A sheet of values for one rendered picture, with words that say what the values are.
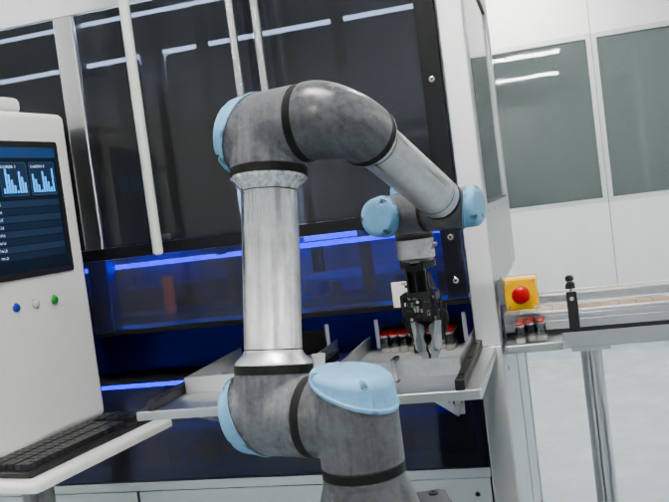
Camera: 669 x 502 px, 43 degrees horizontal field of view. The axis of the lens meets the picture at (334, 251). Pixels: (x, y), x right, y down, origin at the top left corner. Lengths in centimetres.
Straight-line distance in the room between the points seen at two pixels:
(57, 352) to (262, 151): 100
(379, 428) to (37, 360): 108
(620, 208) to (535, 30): 145
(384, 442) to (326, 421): 8
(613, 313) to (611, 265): 451
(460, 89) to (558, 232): 465
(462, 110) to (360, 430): 100
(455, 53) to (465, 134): 18
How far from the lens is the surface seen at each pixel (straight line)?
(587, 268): 657
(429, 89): 197
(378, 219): 155
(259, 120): 124
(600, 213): 655
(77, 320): 214
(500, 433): 202
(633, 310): 207
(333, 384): 113
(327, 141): 120
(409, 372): 174
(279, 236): 123
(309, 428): 116
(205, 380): 187
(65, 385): 211
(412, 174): 135
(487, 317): 196
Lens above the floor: 124
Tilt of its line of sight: 3 degrees down
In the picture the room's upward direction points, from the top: 7 degrees counter-clockwise
